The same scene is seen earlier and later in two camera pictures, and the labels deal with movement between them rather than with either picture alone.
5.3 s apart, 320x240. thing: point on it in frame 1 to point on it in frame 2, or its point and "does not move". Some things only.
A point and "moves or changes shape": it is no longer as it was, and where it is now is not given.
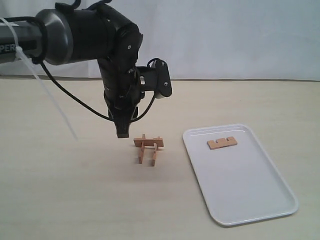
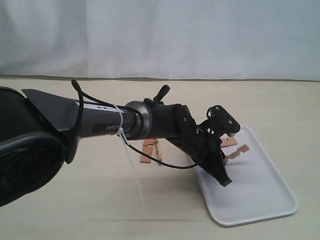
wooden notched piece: x=142 y=149 moves or changes shape
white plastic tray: x=241 y=183 does not move
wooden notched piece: x=148 y=142 to x=243 y=149
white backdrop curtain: x=269 y=40 does not move
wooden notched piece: x=155 y=154 moves or changes shape
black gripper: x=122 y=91 to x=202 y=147
